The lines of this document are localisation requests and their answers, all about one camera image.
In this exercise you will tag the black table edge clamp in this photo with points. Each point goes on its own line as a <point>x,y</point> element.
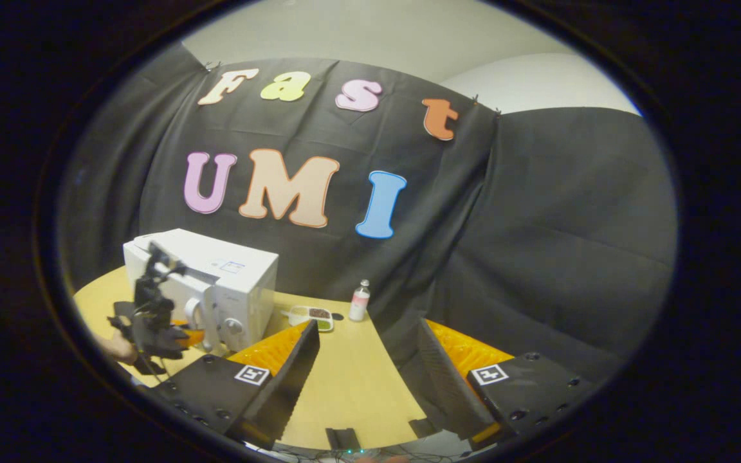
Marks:
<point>343,438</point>
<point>423,427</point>

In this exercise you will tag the white divided condiment dish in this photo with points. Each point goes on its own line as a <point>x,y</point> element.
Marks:
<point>312,316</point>

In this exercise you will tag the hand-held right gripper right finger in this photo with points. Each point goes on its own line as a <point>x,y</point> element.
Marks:
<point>444,379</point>

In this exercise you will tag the white microwave oven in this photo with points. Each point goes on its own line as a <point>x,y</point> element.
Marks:
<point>242,289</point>

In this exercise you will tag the small bottle with pink label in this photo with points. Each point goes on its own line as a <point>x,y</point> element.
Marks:
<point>359,305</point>

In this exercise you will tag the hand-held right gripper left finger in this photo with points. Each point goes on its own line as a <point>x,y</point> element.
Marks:
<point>293,373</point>

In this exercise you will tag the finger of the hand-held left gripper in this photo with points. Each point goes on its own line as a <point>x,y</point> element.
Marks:
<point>193,335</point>

